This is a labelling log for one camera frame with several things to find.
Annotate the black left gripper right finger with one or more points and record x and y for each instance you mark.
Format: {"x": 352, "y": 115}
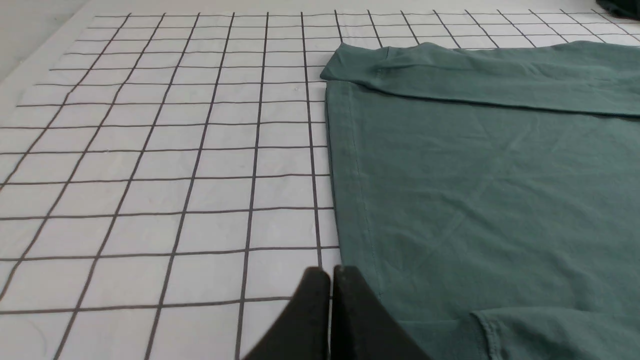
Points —
{"x": 361, "y": 328}

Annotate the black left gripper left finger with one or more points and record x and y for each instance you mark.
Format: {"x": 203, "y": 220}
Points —
{"x": 300, "y": 331}

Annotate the green long-sleeved shirt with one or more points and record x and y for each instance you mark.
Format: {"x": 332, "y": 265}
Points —
{"x": 490, "y": 198}

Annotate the white grid-patterned tablecloth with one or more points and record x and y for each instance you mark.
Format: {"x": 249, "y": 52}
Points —
{"x": 166, "y": 183}

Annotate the dark grey garment pile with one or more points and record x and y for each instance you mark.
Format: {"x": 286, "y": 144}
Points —
{"x": 627, "y": 9}

